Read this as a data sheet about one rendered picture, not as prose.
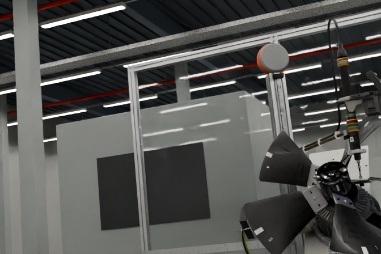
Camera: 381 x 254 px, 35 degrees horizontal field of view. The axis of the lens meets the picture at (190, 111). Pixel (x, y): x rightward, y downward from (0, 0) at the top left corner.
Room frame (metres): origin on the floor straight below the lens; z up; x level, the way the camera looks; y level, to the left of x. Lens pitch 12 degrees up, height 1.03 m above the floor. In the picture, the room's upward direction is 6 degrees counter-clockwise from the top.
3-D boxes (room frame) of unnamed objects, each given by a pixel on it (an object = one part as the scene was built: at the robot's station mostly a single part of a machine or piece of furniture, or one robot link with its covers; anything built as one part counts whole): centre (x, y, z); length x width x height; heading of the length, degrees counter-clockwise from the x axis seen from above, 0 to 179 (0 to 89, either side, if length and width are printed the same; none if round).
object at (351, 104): (2.24, -0.59, 1.47); 0.09 x 0.03 x 0.06; 78
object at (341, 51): (2.27, -0.60, 1.49); 0.04 x 0.04 x 0.46
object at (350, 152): (2.28, -0.60, 1.33); 0.09 x 0.07 x 0.10; 13
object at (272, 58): (2.97, -0.44, 1.88); 0.17 x 0.15 x 0.16; 68
